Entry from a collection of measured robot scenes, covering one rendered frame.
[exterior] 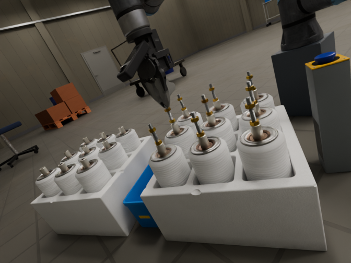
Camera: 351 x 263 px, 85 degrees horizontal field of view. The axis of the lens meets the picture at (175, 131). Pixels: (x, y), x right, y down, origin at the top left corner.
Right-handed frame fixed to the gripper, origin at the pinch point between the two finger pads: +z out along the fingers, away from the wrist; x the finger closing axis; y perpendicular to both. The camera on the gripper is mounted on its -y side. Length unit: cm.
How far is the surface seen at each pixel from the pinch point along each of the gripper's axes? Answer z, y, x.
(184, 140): 11.6, -1.8, -4.1
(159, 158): 9.7, -13.2, -4.8
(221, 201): 19.8, -13.3, -19.2
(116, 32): -222, 664, 846
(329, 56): 2.4, 19.5, -37.0
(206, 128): 9.7, 1.8, -10.4
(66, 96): -23, 144, 478
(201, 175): 14.8, -11.4, -14.8
